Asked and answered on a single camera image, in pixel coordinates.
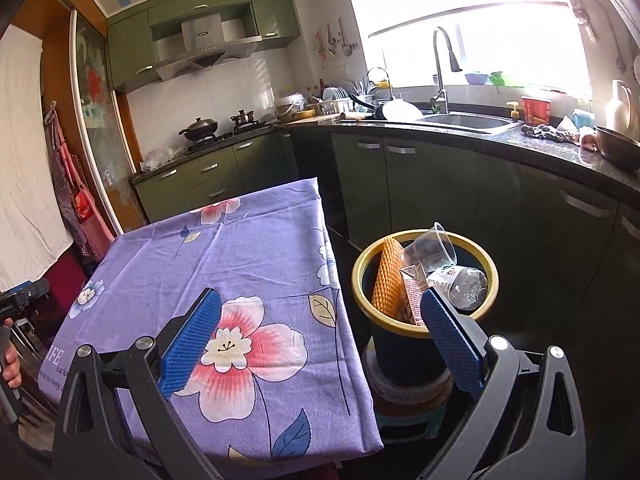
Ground clear plastic water bottle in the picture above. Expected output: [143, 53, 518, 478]
[427, 266, 488, 313]

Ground red white milk carton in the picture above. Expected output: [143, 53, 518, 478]
[400, 263, 428, 327]

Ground orange bumpy foam pad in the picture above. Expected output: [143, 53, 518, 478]
[371, 236, 406, 321]

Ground clear plastic cup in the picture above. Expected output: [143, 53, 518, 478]
[402, 222, 458, 274]

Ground yellow rimmed trash bin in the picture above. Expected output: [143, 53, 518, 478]
[350, 227, 500, 388]

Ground steel kitchen faucet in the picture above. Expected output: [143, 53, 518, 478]
[428, 26, 464, 115]

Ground person's left hand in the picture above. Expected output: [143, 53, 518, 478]
[1, 318, 22, 390]

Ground white hanging cloth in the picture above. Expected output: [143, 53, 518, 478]
[0, 25, 73, 290]

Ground purple floral tablecloth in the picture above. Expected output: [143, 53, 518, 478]
[37, 175, 385, 466]

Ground red checked apron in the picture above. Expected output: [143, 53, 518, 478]
[44, 101, 115, 262]

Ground black wok on stove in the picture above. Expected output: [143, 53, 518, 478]
[178, 117, 218, 143]

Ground small steel pot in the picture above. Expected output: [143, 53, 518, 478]
[231, 110, 255, 129]

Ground steel sink basin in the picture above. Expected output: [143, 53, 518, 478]
[421, 113, 515, 134]

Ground dark bowl on counter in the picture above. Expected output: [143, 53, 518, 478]
[594, 126, 640, 172]

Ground white dish rack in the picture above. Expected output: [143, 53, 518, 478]
[316, 87, 372, 115]

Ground steel range hood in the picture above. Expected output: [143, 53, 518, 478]
[152, 6, 262, 81]

